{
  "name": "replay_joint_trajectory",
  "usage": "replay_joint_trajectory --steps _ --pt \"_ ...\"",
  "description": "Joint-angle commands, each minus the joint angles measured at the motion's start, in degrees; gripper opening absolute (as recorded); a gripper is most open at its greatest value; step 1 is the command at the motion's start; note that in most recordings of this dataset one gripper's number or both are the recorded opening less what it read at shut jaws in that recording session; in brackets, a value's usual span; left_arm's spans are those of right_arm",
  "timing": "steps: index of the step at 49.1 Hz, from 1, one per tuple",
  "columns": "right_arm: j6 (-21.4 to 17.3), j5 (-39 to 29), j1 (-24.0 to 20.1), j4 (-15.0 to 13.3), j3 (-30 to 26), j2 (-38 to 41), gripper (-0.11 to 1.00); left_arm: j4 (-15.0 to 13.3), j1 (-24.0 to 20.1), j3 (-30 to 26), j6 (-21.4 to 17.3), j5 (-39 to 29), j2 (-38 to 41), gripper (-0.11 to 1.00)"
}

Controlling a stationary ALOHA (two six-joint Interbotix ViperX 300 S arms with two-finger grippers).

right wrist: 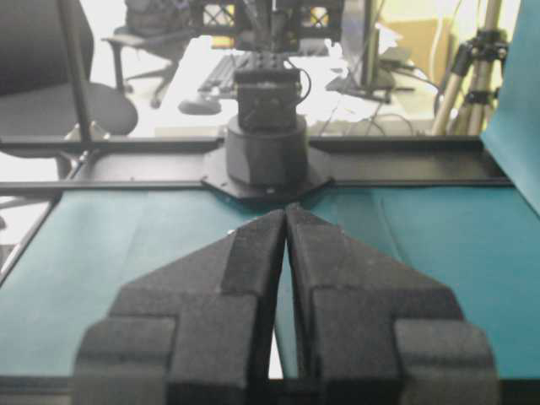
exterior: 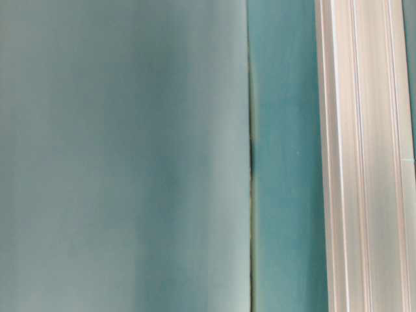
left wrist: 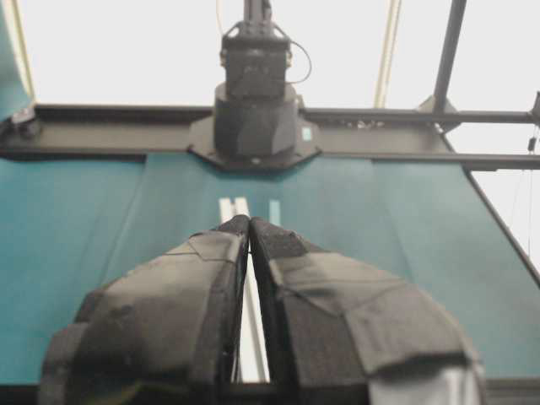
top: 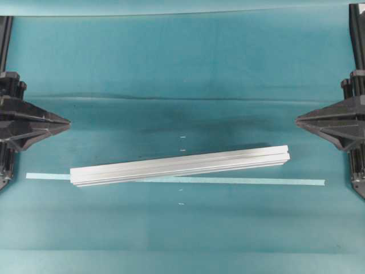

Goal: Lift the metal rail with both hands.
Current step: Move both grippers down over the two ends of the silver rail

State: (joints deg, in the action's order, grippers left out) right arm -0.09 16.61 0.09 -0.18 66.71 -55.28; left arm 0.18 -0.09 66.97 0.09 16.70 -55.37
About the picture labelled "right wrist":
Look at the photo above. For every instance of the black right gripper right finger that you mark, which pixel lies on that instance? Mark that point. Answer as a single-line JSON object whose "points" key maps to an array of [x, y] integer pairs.
{"points": [[373, 330]]}

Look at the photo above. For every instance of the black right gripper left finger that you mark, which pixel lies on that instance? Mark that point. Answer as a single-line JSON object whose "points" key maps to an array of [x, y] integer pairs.
{"points": [[195, 331]]}

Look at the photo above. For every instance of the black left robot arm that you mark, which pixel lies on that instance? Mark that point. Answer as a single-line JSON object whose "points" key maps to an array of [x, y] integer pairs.
{"points": [[266, 105]]}

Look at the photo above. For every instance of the teal table cloth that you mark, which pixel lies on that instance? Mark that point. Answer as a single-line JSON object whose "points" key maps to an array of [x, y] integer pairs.
{"points": [[482, 243]]}

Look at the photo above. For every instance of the computer monitor stand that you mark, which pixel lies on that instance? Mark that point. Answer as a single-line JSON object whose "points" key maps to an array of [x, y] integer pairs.
{"points": [[365, 76]]}

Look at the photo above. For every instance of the black keyboard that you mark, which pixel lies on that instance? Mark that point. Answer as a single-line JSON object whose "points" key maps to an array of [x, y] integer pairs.
{"points": [[221, 80]]}

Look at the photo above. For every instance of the black office chair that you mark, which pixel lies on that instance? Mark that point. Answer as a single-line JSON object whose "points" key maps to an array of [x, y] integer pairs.
{"points": [[162, 29], [36, 94]]}

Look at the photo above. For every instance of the black table frame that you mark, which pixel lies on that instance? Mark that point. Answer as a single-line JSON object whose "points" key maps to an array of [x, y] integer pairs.
{"points": [[177, 164]]}

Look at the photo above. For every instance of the camera tripod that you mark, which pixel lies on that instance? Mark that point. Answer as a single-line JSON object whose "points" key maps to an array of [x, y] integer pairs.
{"points": [[468, 97]]}

